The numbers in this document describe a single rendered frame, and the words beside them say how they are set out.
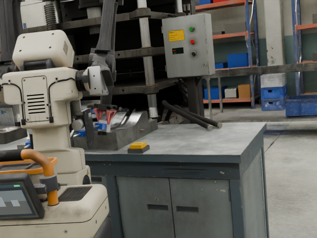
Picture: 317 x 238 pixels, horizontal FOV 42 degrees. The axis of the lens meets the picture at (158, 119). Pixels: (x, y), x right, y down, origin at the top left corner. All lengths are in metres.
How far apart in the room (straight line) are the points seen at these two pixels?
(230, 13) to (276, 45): 1.21
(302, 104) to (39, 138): 4.29
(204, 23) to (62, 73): 1.34
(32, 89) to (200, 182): 0.85
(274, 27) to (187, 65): 5.60
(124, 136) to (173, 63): 0.85
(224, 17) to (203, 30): 6.11
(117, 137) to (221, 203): 0.60
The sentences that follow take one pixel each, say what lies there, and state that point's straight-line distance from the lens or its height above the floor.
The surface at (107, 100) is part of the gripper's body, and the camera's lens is 2.04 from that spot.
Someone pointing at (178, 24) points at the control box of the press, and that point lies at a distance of 2.77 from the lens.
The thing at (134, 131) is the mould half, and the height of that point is 0.85.
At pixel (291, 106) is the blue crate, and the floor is 0.38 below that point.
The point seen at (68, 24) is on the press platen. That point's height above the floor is 1.52.
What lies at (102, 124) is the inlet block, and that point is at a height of 0.94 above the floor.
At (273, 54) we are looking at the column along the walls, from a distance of 8.26.
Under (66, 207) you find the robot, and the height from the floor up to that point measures 0.81.
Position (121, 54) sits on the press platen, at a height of 1.26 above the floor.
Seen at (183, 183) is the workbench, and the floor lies 0.64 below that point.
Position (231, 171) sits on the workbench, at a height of 0.71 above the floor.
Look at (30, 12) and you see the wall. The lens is 11.59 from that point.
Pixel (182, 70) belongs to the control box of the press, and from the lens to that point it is 2.77.
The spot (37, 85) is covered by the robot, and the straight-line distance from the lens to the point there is 1.64.
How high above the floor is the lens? 1.26
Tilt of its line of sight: 9 degrees down
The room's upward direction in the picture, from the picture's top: 6 degrees counter-clockwise
